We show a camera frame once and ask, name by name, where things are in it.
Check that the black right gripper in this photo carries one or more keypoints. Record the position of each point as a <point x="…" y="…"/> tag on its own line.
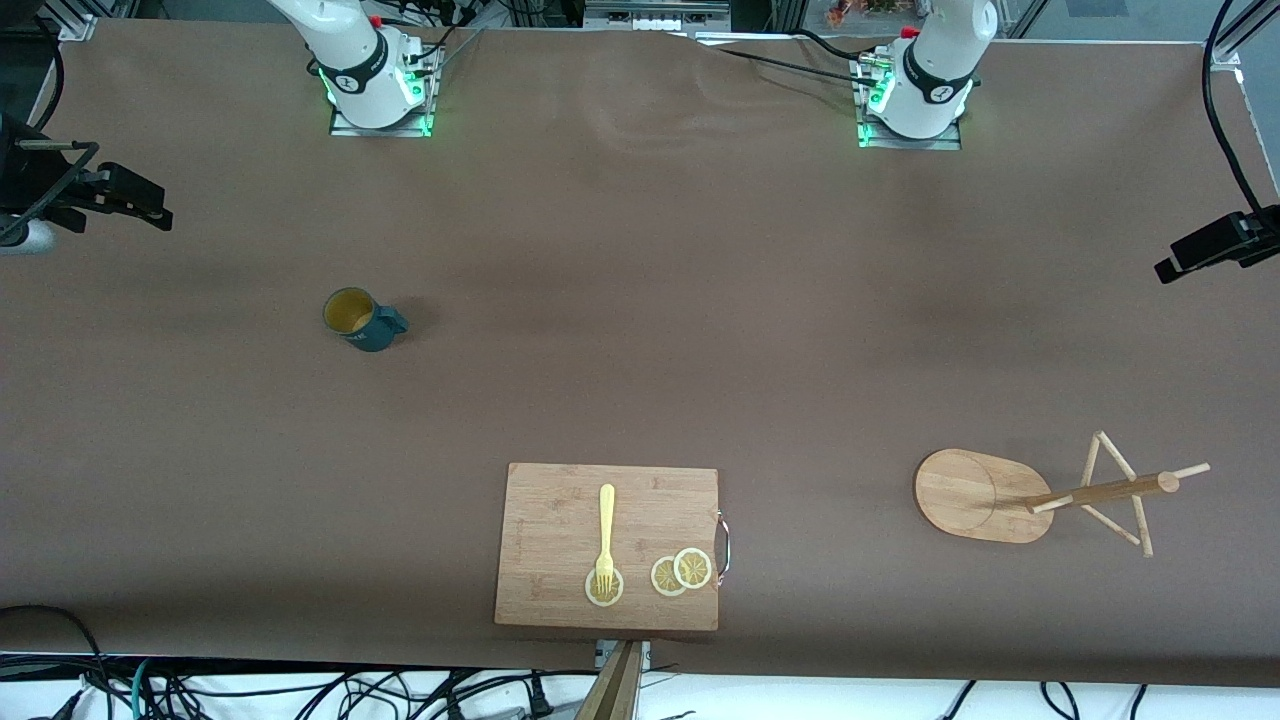
<point x="30" y="177"/>

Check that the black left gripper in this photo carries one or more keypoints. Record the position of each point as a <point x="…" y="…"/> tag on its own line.
<point x="1262" y="236"/>

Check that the teal ribbed mug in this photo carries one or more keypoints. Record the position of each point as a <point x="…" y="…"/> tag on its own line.
<point x="365" y="325"/>

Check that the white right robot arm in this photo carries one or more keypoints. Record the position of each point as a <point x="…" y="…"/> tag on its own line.
<point x="360" y="70"/>

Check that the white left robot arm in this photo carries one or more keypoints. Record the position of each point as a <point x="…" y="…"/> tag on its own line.
<point x="935" y="90"/>

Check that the wooden mug rack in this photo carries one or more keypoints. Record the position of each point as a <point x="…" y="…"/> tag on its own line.
<point x="970" y="495"/>

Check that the brown table cover sheet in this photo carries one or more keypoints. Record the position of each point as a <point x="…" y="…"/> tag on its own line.
<point x="640" y="300"/>

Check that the bamboo cutting board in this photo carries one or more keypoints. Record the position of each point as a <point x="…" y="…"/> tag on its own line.
<point x="560" y="540"/>

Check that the white power strip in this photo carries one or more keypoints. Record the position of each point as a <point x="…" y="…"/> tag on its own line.
<point x="655" y="18"/>

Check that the yellow plastic fork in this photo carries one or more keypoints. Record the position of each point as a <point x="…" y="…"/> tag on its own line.
<point x="606" y="520"/>

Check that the lemon slice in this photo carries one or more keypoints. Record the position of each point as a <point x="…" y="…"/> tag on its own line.
<point x="692" y="568"/>
<point x="660" y="580"/>
<point x="593" y="596"/>

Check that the black power plug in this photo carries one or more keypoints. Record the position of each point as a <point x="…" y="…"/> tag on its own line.
<point x="537" y="700"/>

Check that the wooden camera post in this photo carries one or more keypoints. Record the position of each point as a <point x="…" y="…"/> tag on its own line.
<point x="610" y="690"/>

